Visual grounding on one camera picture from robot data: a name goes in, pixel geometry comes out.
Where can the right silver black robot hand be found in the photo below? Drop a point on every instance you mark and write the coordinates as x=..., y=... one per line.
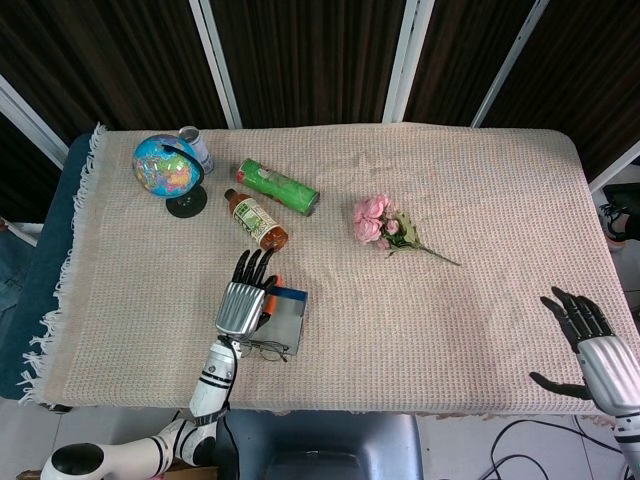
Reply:
x=612, y=370

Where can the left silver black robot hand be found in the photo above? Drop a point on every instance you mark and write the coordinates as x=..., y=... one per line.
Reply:
x=240, y=310

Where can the grey blue glasses case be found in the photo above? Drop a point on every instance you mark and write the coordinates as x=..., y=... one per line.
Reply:
x=285, y=320

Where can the thin black frame eyeglasses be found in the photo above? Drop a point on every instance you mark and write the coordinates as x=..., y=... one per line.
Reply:
x=274, y=356

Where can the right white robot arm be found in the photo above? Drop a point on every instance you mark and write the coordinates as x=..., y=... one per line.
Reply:
x=630, y=440

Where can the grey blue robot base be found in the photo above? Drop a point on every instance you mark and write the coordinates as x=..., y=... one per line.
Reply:
x=320, y=440

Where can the brown tea bottle green label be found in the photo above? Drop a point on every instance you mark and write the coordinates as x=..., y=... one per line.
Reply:
x=255, y=220

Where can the green cylindrical snack tube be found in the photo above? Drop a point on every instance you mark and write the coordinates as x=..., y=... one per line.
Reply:
x=280, y=187

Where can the beige waffle weave cloth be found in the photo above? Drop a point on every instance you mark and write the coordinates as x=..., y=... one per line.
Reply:
x=400, y=325

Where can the pink artificial flower bouquet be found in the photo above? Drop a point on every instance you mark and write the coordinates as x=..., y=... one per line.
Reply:
x=370, y=215

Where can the silver white drink can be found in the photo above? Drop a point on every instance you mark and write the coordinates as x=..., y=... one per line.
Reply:
x=202, y=150

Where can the desk globe on black stand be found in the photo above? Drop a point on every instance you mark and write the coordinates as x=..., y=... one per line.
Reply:
x=160, y=165

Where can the blue padded table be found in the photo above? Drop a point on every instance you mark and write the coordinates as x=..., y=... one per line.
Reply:
x=45, y=250

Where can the dark folding screen white frame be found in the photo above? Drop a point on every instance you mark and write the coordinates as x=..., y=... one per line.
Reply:
x=310, y=50

